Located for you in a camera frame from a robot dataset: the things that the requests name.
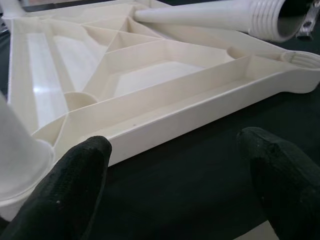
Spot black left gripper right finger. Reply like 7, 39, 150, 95
236, 126, 320, 240

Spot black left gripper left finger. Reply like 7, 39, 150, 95
0, 135, 113, 240

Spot white plastic table leg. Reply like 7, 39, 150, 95
0, 91, 55, 201
133, 0, 312, 43

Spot white plastic children table top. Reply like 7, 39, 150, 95
0, 0, 320, 223

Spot black tablecloth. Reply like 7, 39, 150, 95
0, 14, 320, 240

